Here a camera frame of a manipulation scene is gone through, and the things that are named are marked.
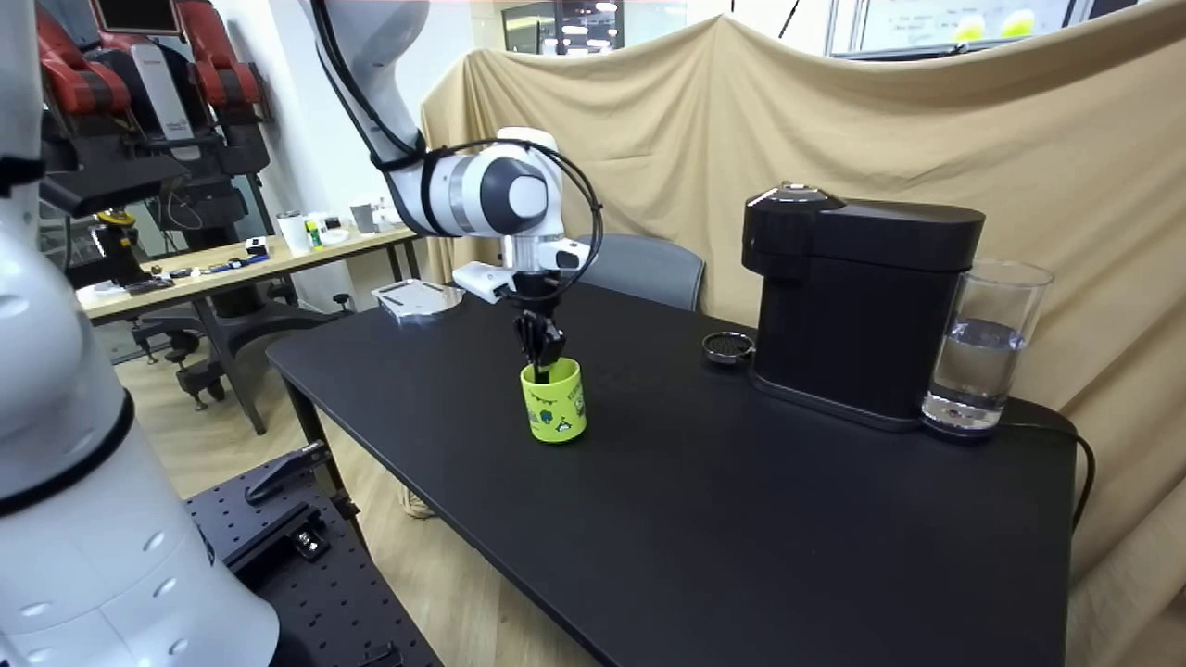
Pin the beige cloth curtain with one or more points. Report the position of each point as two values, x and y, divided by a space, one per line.
866 134

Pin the dark office chair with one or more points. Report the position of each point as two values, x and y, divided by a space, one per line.
229 338

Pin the wide whiteboard screen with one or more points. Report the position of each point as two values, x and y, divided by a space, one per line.
965 24

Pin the black round cap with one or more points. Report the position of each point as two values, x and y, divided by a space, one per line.
729 350

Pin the small black labelled block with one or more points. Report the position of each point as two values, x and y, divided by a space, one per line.
308 544

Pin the black clamp tool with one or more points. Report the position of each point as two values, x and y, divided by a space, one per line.
284 472

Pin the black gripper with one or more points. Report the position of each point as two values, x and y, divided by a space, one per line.
539 293

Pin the red black seat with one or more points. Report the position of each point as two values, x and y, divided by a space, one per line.
88 80

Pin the white paper stack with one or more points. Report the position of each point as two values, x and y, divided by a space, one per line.
415 300

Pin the wooden desk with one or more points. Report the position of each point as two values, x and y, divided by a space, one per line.
223 264

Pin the grey chair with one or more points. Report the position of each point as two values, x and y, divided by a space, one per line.
649 272

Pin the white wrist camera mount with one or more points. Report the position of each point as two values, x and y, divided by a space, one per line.
485 283

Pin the black perforated breadboard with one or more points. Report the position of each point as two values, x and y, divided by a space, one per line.
321 580

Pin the black coffee machine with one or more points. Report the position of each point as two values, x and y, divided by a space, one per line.
853 311

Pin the green ceramic cup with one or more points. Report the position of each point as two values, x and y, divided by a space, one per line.
552 402

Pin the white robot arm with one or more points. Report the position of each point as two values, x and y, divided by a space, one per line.
76 559

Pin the clear glass of water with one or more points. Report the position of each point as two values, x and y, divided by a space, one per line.
980 365

